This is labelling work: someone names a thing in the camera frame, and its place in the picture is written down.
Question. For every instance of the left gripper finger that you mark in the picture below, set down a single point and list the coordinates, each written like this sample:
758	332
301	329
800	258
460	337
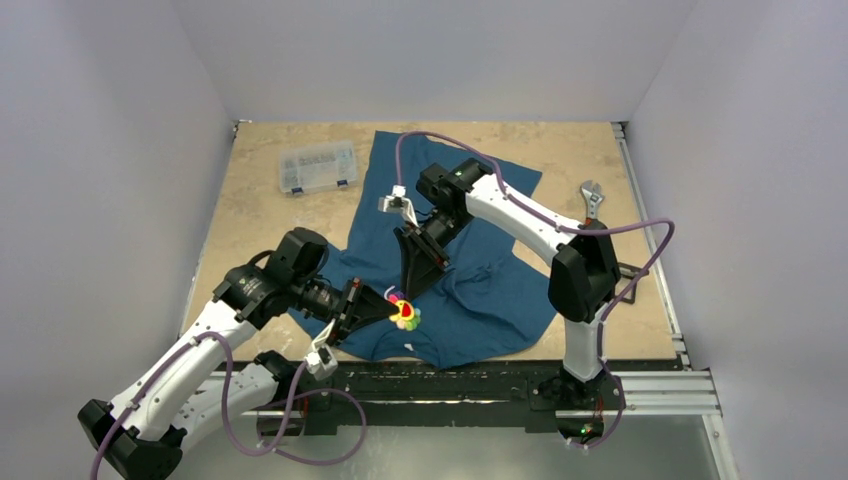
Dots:
364	301
338	329

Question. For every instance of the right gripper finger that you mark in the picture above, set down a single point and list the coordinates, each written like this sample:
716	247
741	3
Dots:
436	266
412	262

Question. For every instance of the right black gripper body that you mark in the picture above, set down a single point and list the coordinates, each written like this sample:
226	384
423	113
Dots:
427	244

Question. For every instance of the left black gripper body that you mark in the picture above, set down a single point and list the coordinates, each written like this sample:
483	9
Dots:
323	301

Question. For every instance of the colourful plush flower brooch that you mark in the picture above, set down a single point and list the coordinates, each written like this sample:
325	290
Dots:
407	317

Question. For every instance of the blue t-shirt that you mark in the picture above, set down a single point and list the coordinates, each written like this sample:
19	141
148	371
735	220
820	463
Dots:
490	303

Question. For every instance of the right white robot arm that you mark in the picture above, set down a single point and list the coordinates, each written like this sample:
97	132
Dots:
581	258

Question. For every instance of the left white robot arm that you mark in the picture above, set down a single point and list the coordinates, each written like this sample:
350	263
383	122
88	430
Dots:
144	431

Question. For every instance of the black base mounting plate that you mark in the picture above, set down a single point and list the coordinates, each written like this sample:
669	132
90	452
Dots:
575	429

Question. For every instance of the clear plastic organizer box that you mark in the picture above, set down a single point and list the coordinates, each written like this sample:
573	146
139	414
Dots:
317	168

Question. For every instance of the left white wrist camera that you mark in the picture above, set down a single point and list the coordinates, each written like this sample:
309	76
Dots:
320	360

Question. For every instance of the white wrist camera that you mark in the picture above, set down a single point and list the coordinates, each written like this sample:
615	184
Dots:
320	360
397	202

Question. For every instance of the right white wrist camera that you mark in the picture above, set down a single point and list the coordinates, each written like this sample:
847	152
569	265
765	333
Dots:
397	202

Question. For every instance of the red handled adjustable wrench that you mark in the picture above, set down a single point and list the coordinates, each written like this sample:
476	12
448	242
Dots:
593	197

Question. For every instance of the aluminium frame rail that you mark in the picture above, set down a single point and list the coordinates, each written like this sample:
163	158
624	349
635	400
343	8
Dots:
669	391

